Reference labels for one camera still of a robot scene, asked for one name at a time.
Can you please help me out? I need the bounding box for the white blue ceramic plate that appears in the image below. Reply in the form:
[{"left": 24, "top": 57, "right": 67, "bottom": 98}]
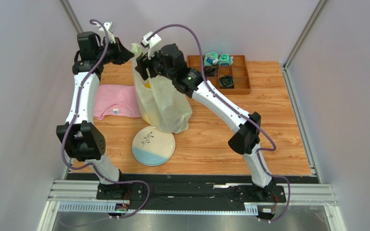
[{"left": 132, "top": 126, "right": 176, "bottom": 167}]

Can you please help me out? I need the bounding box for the aluminium frame rail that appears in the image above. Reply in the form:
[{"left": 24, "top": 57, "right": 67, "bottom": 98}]
[{"left": 38, "top": 173, "right": 345, "bottom": 231}]

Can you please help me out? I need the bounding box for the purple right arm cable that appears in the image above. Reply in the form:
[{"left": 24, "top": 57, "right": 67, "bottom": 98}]
[{"left": 145, "top": 24, "right": 291, "bottom": 222}]

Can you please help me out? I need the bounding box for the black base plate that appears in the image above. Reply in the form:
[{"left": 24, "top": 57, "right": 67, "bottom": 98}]
[{"left": 96, "top": 182, "right": 287, "bottom": 212}]

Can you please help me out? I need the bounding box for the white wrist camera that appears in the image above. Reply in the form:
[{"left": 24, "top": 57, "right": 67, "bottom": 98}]
[
  {"left": 141, "top": 31, "right": 162, "bottom": 60},
  {"left": 98, "top": 22, "right": 116, "bottom": 44}
]

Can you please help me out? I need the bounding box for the pink folded t-shirt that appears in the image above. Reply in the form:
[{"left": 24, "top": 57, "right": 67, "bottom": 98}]
[{"left": 93, "top": 84, "right": 141, "bottom": 120}]

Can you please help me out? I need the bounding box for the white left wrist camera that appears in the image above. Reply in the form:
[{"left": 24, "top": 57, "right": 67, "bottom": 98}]
[{"left": 98, "top": 22, "right": 116, "bottom": 44}]

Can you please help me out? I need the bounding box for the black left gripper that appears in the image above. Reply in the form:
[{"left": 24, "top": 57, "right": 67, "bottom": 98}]
[{"left": 94, "top": 38, "right": 134, "bottom": 66}]

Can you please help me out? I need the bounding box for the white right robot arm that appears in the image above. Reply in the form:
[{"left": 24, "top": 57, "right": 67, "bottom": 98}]
[{"left": 135, "top": 44, "right": 276, "bottom": 196}]

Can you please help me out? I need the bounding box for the wooden compartment tray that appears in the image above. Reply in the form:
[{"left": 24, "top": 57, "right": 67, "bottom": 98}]
[{"left": 186, "top": 54, "right": 251, "bottom": 95}]

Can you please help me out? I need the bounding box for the teal rolled sock right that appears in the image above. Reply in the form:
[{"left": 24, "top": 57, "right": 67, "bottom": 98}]
[{"left": 218, "top": 54, "right": 234, "bottom": 66}]

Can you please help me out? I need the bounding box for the pale green avocado plastic bag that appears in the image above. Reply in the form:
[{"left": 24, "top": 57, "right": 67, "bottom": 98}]
[{"left": 131, "top": 43, "right": 193, "bottom": 134}]

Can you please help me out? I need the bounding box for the dark rolled sock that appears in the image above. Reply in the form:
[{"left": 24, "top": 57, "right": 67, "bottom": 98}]
[{"left": 203, "top": 66, "right": 219, "bottom": 77}]

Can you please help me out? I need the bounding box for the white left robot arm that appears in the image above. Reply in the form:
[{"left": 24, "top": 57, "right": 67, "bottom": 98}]
[{"left": 56, "top": 32, "right": 133, "bottom": 196}]

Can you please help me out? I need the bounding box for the teal rolled sock left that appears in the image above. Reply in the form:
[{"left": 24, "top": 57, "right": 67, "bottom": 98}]
[{"left": 203, "top": 52, "right": 219, "bottom": 66}]

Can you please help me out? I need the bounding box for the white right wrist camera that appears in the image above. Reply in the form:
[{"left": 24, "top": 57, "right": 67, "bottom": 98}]
[{"left": 141, "top": 31, "right": 162, "bottom": 60}]

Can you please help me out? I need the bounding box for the teal rolled sock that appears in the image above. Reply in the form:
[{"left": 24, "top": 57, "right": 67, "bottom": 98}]
[
  {"left": 203, "top": 52, "right": 219, "bottom": 66},
  {"left": 218, "top": 54, "right": 234, "bottom": 66}
]

